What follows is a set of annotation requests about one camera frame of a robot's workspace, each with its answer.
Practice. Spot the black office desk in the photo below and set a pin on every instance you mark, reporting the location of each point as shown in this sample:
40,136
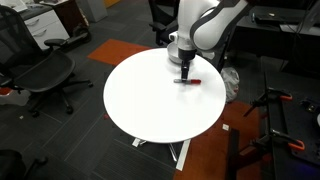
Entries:
263,40

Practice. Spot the white plastic floor object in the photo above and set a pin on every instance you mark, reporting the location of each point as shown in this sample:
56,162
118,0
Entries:
15,97

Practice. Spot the white round bowl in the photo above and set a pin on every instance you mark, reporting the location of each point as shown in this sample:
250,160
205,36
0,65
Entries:
173,55

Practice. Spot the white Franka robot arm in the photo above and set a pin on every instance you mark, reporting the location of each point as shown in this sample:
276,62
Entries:
210,30

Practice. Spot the orange cap grey marker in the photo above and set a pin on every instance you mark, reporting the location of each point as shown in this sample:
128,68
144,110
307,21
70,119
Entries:
195,81

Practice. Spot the white table base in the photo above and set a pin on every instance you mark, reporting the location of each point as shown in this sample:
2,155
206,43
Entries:
183,155

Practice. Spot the small white eraser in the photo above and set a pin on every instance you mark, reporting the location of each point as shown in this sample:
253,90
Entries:
271,15

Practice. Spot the grey cabinet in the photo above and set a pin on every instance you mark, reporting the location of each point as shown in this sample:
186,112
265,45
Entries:
93,10

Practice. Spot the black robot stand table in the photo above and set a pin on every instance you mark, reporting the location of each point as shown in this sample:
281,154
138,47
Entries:
293,133

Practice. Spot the black wallet case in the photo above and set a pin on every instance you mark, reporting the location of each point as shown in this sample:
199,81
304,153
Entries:
265,20

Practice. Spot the black padded office chair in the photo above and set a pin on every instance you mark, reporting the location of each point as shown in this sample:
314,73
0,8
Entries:
161,26

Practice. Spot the teal pen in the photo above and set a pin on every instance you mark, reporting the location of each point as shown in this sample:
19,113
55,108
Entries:
253,17

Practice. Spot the black round-backed chair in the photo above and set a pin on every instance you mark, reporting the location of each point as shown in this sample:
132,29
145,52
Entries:
11,165

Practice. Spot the black stand leg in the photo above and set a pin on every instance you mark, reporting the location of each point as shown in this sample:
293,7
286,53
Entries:
233,150

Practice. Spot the white drawer cabinet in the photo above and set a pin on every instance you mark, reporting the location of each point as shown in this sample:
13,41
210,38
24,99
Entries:
46,30

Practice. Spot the small white paper scrap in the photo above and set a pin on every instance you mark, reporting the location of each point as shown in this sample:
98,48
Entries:
226,127

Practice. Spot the black mesh office chair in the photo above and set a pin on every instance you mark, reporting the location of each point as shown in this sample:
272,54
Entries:
46,71

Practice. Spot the black scooter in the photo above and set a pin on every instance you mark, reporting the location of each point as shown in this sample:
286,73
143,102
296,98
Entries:
81,36

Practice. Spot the white papers stack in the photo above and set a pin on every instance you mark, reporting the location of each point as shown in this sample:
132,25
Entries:
13,4

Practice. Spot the white plastic bag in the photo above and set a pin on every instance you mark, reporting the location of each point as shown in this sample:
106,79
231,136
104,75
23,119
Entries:
230,83

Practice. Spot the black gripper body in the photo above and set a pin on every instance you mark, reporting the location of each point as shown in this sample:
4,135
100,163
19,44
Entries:
186,55

